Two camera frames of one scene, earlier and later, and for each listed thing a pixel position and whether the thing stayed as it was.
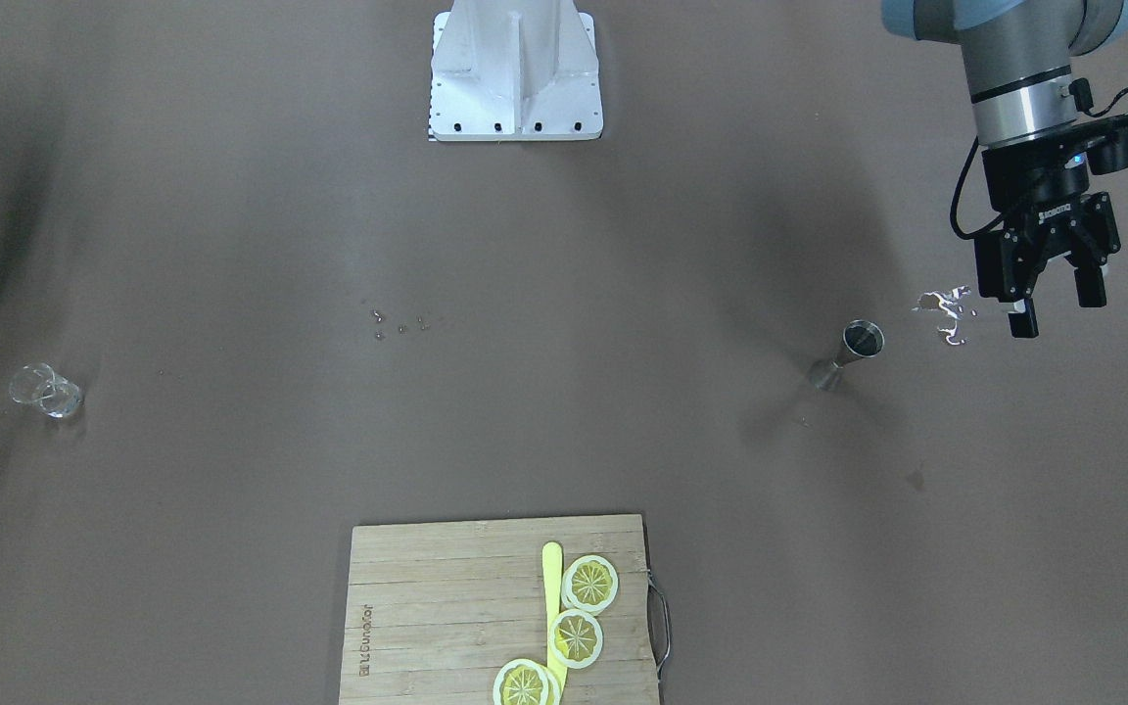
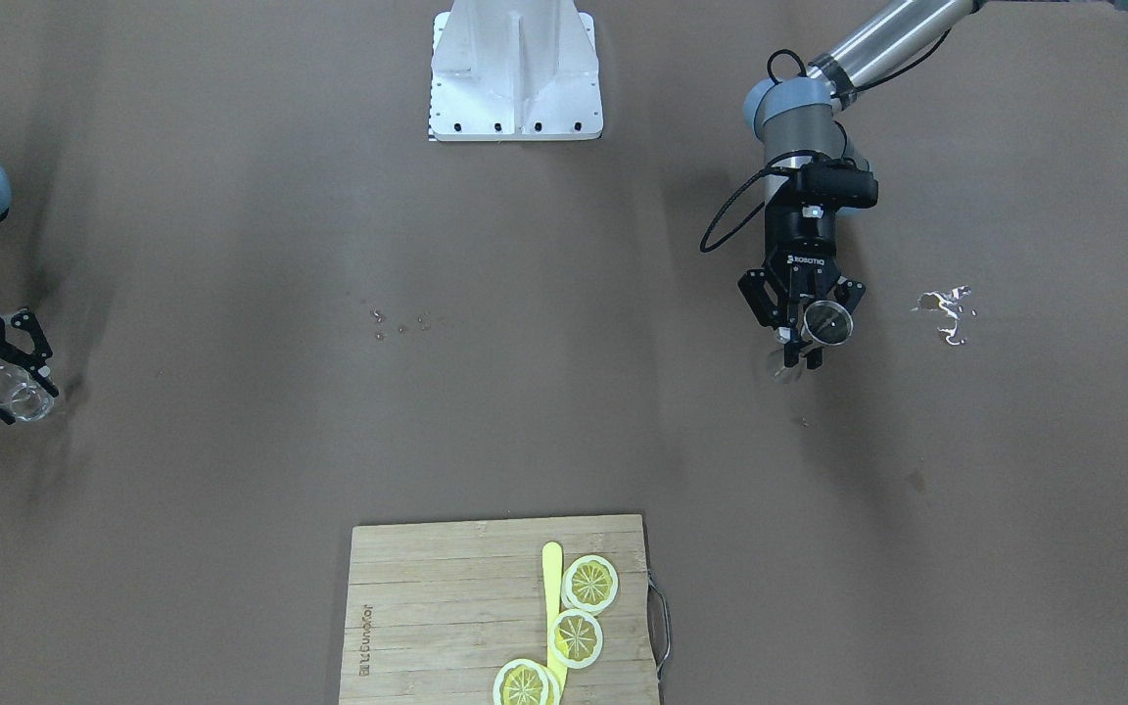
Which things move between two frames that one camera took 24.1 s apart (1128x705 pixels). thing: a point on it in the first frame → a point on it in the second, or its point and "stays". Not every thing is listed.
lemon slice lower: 524,681 stays
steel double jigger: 862,339 → 826,322
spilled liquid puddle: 949,304 stays
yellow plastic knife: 552,586 stays
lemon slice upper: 589,584 stays
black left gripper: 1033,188 → 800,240
